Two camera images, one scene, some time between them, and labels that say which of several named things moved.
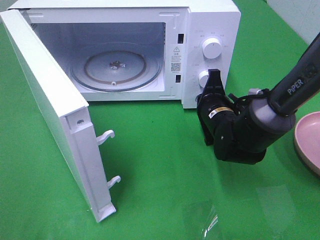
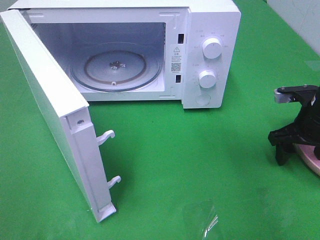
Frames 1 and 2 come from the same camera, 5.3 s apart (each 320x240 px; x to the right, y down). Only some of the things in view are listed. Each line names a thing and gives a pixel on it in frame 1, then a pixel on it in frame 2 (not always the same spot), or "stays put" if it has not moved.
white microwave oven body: (143, 50) stays put
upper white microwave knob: (212, 48) stays put
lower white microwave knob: (203, 78) stays put
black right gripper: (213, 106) to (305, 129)
